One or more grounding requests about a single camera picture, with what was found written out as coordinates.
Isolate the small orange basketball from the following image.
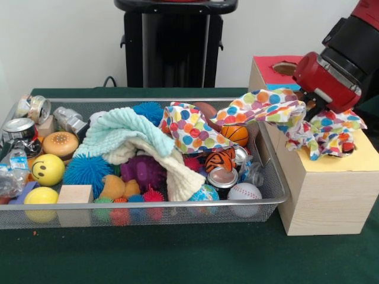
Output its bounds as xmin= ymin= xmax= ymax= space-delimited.
xmin=221 ymin=125 xmax=249 ymax=147

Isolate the polka dot cloth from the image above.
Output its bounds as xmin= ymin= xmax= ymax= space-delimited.
xmin=213 ymin=88 xmax=368 ymax=161
xmin=159 ymin=101 xmax=237 ymax=154

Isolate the cream knit cloth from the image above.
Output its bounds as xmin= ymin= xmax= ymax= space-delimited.
xmin=103 ymin=138 xmax=207 ymax=202

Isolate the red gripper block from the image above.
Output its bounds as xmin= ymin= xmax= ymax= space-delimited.
xmin=292 ymin=51 xmax=362 ymax=122

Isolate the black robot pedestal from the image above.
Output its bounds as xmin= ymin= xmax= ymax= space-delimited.
xmin=114 ymin=0 xmax=239 ymax=88

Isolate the plain wooden block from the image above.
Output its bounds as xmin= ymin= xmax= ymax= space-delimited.
xmin=57 ymin=185 xmax=94 ymax=204

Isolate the toy burger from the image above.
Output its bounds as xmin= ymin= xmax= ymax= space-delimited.
xmin=42 ymin=131 xmax=80 ymax=162

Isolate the dark green table cloth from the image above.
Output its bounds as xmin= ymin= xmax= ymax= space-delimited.
xmin=0 ymin=87 xmax=379 ymax=284

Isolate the yellow smiley ball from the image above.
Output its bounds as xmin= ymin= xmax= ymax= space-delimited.
xmin=30 ymin=153 xmax=66 ymax=186

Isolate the shallow clear mesh bin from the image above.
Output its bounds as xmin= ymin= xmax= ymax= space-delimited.
xmin=0 ymin=97 xmax=291 ymax=230

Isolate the mint green knit cloth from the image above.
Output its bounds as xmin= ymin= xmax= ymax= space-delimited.
xmin=72 ymin=106 xmax=175 ymax=160

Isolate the plain yellow ball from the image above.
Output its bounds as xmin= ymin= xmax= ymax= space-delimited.
xmin=23 ymin=186 xmax=59 ymax=205

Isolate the wooden box with three holes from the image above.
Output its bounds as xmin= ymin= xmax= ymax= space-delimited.
xmin=247 ymin=55 xmax=379 ymax=237

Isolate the white baseball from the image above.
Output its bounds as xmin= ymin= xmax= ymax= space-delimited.
xmin=227 ymin=182 xmax=264 ymax=202

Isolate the black cable loop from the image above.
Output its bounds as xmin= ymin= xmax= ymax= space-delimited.
xmin=102 ymin=75 xmax=120 ymax=88

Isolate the blue spiky ball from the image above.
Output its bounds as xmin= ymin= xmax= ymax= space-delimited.
xmin=63 ymin=152 xmax=115 ymax=195

